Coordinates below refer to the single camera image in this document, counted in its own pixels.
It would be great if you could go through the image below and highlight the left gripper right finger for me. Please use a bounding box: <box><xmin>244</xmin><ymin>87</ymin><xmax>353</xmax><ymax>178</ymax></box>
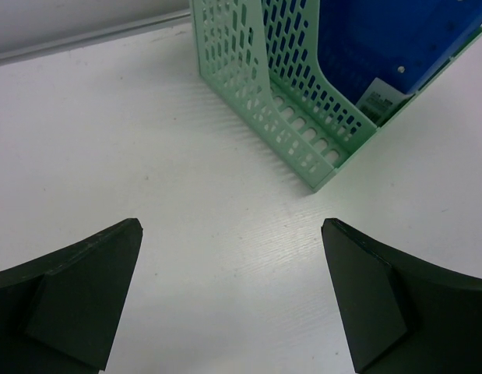
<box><xmin>322</xmin><ymin>218</ymin><xmax>482</xmax><ymax>373</ymax></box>

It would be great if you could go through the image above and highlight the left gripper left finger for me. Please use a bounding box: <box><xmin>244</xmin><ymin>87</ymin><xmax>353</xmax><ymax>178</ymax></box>
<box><xmin>0</xmin><ymin>218</ymin><xmax>143</xmax><ymax>373</ymax></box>

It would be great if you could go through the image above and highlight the blue clip file folder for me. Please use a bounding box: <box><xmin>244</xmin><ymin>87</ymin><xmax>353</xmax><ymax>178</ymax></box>
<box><xmin>259</xmin><ymin>0</ymin><xmax>482</xmax><ymax>129</ymax></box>

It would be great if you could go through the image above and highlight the green file organizer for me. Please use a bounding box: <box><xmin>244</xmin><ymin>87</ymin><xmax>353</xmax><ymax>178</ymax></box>
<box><xmin>190</xmin><ymin>0</ymin><xmax>482</xmax><ymax>191</ymax></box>

